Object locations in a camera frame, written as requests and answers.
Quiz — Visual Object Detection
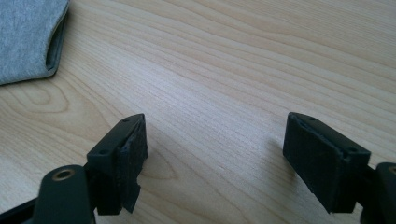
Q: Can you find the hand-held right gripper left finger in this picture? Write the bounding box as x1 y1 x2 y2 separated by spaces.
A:
86 113 149 217

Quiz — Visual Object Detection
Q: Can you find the grey cloth garment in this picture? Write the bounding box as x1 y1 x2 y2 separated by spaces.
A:
0 0 71 87

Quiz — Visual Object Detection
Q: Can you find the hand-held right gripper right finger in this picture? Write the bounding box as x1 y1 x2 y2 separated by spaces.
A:
282 111 372 215

